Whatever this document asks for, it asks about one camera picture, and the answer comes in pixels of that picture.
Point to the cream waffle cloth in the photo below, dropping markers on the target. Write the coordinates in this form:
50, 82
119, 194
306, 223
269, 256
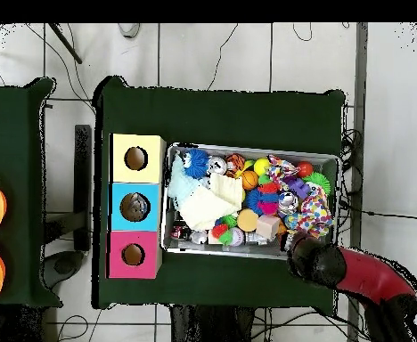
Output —
205, 210

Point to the colourful spotted cloth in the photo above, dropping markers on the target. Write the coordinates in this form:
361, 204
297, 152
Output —
315, 213

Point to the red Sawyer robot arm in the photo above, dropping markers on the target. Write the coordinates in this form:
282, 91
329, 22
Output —
369, 274

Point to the wooden box with three holes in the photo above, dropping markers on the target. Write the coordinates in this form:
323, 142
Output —
151, 171

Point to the silver drink can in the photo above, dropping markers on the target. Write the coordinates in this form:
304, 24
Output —
217, 165

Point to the blue fuzzy toy with eyes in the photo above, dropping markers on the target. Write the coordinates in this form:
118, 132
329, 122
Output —
196, 164

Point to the mint waffle cloth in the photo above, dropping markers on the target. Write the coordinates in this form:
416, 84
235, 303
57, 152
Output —
178, 185

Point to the orange toy basketball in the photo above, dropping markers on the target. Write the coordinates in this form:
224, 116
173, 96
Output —
250, 180

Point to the orange round sponge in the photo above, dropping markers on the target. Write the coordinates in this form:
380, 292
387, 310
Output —
247, 220

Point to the blue orange spiky ball toy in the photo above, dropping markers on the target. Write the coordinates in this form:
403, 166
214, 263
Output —
262, 199

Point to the smooth yellow plastic ball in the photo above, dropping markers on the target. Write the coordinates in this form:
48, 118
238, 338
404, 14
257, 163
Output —
262, 167

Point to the pale wooden block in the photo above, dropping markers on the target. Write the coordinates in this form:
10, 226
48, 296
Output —
267, 226

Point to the dark green table cloth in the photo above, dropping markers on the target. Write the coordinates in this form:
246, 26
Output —
212, 114
16, 142

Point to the green fuzzy toy with eyes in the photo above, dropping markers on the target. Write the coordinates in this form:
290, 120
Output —
319, 180

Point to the black upright panel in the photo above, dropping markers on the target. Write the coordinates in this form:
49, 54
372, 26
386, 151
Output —
82, 178

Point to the grey round stand base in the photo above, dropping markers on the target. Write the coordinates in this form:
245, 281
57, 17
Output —
64, 267

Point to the black tripod leg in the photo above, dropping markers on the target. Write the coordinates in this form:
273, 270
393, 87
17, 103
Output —
66, 44

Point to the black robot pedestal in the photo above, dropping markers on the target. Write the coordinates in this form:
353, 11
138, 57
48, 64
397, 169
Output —
208, 327

